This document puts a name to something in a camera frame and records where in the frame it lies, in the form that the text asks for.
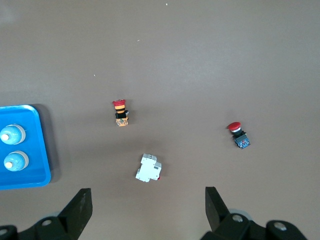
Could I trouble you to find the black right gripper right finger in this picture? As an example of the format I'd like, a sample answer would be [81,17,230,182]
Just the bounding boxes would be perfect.
[199,186,268,240]

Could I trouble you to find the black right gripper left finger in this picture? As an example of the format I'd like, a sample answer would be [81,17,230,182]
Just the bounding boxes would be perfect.
[17,187,93,240]

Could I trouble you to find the blue desk bell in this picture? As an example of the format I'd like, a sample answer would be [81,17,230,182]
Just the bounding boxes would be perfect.
[3,150,30,173]
[0,124,27,146]

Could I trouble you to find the blue plastic tray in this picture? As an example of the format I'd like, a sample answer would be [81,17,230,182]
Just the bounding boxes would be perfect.
[0,104,52,191]

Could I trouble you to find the red mushroom push button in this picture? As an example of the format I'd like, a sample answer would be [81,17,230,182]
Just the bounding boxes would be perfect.
[226,121,251,150]

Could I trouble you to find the white circuit breaker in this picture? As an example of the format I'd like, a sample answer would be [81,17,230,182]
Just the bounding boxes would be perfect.
[135,153,163,184]

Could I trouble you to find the orange striped emergency stop button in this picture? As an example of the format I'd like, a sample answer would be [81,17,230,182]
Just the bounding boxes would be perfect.
[112,99,130,128]

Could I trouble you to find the brown table mat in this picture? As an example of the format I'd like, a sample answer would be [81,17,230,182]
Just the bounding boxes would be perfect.
[0,0,320,240]

